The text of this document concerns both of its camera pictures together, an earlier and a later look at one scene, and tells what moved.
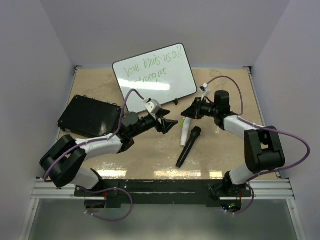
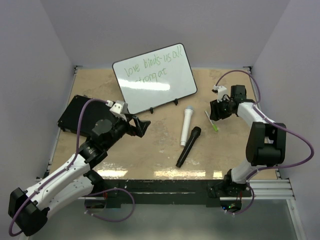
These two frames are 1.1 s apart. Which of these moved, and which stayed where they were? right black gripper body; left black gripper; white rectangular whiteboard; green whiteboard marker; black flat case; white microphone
Moved: right black gripper body; green whiteboard marker; left black gripper
Stayed: white microphone; black flat case; white rectangular whiteboard
